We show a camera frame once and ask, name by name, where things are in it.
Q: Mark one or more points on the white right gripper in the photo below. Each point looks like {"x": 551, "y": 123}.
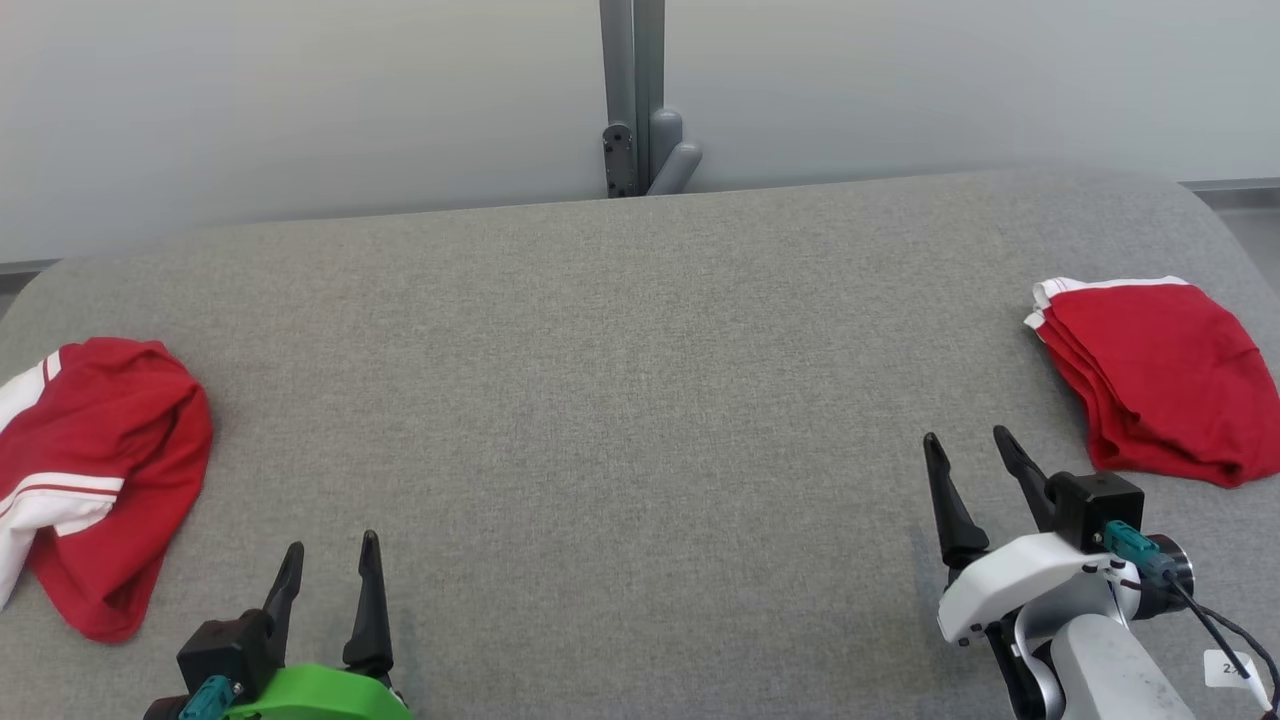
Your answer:
{"x": 1020, "y": 580}

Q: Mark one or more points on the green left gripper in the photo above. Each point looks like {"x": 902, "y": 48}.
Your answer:
{"x": 320, "y": 695}

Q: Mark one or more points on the red shorts white trim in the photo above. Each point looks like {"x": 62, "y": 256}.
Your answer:
{"x": 1160, "y": 370}

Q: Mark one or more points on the red basketball jersey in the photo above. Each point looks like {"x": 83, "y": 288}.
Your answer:
{"x": 130, "y": 450}

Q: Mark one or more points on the black left wrist cylinder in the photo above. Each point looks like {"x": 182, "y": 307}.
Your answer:
{"x": 165, "y": 710}

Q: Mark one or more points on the black wrist cylinder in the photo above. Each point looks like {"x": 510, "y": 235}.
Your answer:
{"x": 1175, "y": 590}
{"x": 165, "y": 710}

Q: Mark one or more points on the black right wrist cylinder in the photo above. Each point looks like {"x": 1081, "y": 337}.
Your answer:
{"x": 1175, "y": 590}

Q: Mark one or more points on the grey fabric sofa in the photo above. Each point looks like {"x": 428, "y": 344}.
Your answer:
{"x": 640, "y": 400}

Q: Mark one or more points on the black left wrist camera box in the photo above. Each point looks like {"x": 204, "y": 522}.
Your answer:
{"x": 225, "y": 650}

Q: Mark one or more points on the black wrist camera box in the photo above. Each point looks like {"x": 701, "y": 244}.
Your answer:
{"x": 1100, "y": 505}
{"x": 225, "y": 650}

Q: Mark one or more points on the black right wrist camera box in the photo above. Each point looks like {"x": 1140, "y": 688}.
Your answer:
{"x": 1100, "y": 505}

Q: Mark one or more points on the teal left camera connector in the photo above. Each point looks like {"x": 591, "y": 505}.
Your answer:
{"x": 205, "y": 697}

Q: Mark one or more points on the teal camera connector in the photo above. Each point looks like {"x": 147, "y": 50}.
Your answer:
{"x": 1135, "y": 548}
{"x": 205, "y": 697}

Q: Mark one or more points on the teal right camera connector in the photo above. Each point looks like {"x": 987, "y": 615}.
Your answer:
{"x": 1135, "y": 548}

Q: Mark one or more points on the grey wall base rail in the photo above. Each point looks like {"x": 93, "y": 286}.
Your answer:
{"x": 1230, "y": 185}

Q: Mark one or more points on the dark grey post bracket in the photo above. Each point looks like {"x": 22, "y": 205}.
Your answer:
{"x": 619, "y": 160}

